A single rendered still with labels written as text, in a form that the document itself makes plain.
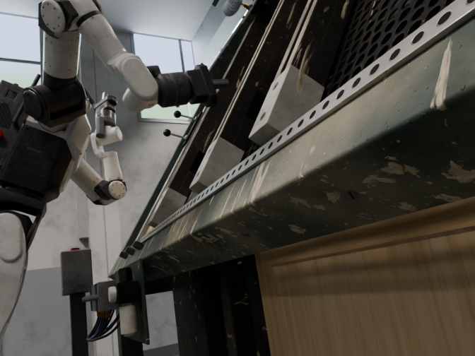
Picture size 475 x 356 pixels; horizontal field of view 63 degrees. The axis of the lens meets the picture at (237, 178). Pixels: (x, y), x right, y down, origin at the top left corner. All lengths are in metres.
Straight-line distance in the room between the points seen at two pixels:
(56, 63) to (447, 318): 1.05
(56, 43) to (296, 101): 0.72
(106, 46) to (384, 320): 0.84
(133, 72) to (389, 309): 0.75
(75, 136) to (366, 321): 1.00
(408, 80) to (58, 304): 4.29
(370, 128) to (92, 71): 4.71
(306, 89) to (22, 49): 4.85
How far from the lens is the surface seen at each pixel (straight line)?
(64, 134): 1.33
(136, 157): 4.89
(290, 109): 0.60
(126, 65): 1.00
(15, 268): 1.29
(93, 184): 1.66
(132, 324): 1.21
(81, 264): 1.81
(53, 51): 1.17
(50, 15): 1.09
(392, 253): 0.67
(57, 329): 4.48
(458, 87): 0.30
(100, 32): 1.05
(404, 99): 0.34
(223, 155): 0.87
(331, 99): 0.45
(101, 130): 1.75
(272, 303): 0.99
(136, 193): 4.75
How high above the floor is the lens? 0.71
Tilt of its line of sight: 14 degrees up
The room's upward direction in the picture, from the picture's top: 9 degrees counter-clockwise
